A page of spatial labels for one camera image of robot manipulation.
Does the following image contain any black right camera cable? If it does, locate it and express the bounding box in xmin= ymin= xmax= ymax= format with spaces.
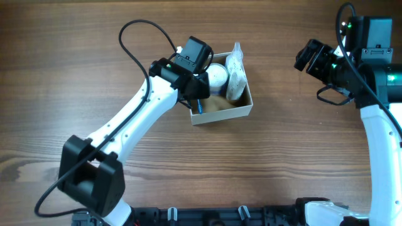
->
xmin=334 ymin=2 xmax=402 ymax=139

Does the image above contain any white cream tube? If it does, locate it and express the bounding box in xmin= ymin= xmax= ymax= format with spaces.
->
xmin=225 ymin=56 xmax=247 ymax=101

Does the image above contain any dark blue spray bottle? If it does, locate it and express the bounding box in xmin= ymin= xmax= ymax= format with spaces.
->
xmin=225 ymin=42 xmax=243 ymax=73

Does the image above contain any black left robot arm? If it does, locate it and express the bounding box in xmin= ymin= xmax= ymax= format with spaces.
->
xmin=58 ymin=36 xmax=214 ymax=225

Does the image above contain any white cardboard box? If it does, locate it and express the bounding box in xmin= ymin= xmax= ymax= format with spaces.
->
xmin=190 ymin=52 xmax=253 ymax=126

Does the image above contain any blue white toothbrush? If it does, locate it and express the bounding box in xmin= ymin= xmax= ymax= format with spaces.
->
xmin=197 ymin=99 xmax=204 ymax=114

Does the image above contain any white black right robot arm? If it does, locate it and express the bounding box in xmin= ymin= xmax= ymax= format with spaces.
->
xmin=294 ymin=15 xmax=401 ymax=225

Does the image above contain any black left camera cable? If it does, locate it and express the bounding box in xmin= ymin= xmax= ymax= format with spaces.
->
xmin=33 ymin=19 xmax=215 ymax=219

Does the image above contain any black camera cable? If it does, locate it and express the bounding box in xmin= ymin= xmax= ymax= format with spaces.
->
xmin=334 ymin=2 xmax=402 ymax=139
xmin=33 ymin=19 xmax=215 ymax=219

